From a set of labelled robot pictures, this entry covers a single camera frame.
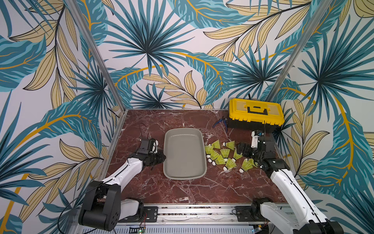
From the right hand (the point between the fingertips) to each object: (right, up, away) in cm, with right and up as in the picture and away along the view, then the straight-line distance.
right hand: (245, 146), depth 82 cm
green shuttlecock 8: (+3, -12, +4) cm, 13 cm away
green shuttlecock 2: (-9, -6, +11) cm, 15 cm away
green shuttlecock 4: (-14, -1, +14) cm, 20 cm away
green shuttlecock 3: (-7, -12, +5) cm, 15 cm away
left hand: (-46, -8, +5) cm, 47 cm away
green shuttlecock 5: (-19, -5, +10) cm, 23 cm away
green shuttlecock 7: (-13, -10, +7) cm, 17 cm away
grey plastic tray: (-34, -7, +11) cm, 36 cm away
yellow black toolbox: (+12, +19, +15) cm, 27 cm away
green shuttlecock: (-4, -1, +13) cm, 14 cm away
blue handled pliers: (-5, +16, +31) cm, 35 cm away
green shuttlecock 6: (-16, -7, +8) cm, 19 cm away
